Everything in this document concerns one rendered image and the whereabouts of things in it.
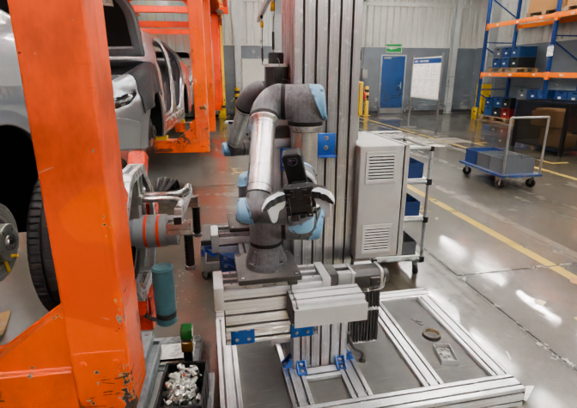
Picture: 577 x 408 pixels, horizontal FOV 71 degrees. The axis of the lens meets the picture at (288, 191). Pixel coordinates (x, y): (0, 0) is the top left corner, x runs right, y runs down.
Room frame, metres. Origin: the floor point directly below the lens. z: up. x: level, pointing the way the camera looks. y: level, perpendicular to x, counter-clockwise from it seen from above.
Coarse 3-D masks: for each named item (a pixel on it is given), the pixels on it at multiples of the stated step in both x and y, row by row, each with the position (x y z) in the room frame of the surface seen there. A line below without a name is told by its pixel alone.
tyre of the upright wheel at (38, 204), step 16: (32, 208) 1.32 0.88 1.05; (32, 224) 1.30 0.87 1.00; (32, 240) 1.27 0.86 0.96; (48, 240) 1.28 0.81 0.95; (32, 256) 1.26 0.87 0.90; (48, 256) 1.26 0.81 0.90; (32, 272) 1.25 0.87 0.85; (48, 272) 1.26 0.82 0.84; (48, 288) 1.27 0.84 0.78; (48, 304) 1.29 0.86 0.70
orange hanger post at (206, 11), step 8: (208, 0) 7.07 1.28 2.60; (208, 8) 7.07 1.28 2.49; (208, 16) 7.07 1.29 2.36; (208, 24) 7.07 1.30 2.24; (208, 32) 7.06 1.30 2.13; (208, 40) 7.06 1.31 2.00; (208, 48) 7.06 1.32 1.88; (208, 56) 7.06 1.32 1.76; (208, 64) 7.06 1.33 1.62; (208, 72) 7.06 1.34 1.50; (208, 80) 7.06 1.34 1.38; (208, 88) 7.06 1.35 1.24; (208, 96) 7.06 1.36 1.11; (208, 104) 7.06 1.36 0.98; (184, 120) 7.04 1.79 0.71; (192, 120) 7.14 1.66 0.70; (176, 128) 6.98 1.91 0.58; (184, 128) 7.00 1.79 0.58
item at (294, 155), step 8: (288, 152) 0.92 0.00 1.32; (296, 152) 0.92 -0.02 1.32; (288, 160) 0.91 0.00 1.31; (296, 160) 0.91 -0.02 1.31; (288, 168) 0.93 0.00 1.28; (296, 168) 0.93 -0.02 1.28; (304, 168) 0.94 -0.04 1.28; (288, 176) 0.94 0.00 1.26; (296, 176) 0.94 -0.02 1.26; (304, 176) 0.94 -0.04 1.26; (288, 184) 0.96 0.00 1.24
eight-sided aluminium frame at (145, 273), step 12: (132, 168) 1.69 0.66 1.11; (144, 168) 1.74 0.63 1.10; (132, 180) 1.52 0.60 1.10; (144, 180) 1.76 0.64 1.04; (144, 204) 1.86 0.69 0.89; (144, 252) 1.77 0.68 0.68; (144, 264) 1.74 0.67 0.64; (144, 276) 1.69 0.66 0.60; (144, 288) 1.55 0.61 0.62; (144, 300) 1.51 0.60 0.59
